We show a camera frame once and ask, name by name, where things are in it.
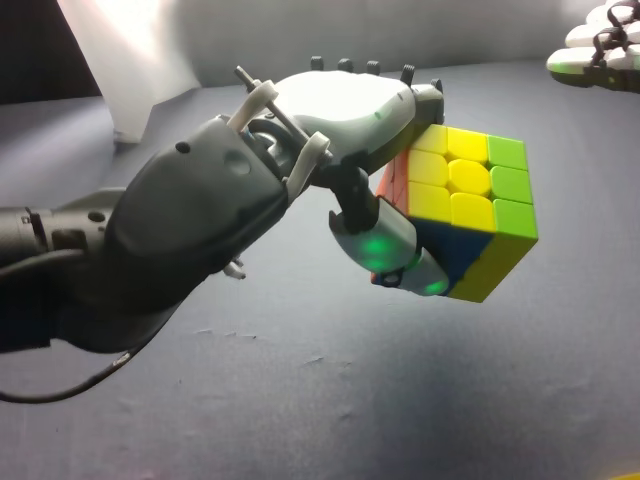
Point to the grey table cloth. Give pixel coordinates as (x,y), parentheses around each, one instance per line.
(350,375)

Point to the multicoloured puzzle cube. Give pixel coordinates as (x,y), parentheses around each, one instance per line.
(480,175)

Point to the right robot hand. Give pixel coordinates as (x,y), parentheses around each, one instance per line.
(620,55)

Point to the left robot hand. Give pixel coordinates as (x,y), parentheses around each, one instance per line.
(345,100)

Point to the white backdrop sheet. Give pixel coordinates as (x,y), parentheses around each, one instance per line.
(150,50)

